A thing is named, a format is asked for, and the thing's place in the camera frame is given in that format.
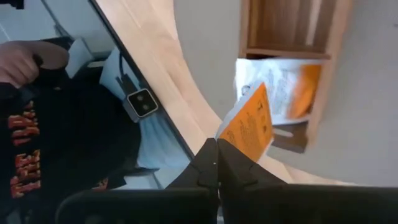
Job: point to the silver-framed black camera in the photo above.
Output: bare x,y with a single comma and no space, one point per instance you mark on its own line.
142,102

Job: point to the black table frame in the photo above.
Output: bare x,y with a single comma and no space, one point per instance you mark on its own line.
175,125

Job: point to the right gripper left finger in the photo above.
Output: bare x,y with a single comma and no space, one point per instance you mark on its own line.
186,202

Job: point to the person's hand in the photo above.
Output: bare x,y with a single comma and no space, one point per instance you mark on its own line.
21,62

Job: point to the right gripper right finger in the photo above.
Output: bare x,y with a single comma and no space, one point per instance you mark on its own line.
280,205

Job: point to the grey chair armrest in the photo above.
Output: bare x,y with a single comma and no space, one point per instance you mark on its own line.
79,56

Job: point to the wooden tea box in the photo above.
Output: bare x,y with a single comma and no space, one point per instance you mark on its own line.
280,25

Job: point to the person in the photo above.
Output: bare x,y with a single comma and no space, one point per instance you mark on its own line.
77,130

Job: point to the orange white tea packet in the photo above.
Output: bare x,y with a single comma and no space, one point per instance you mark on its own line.
248,127
273,84

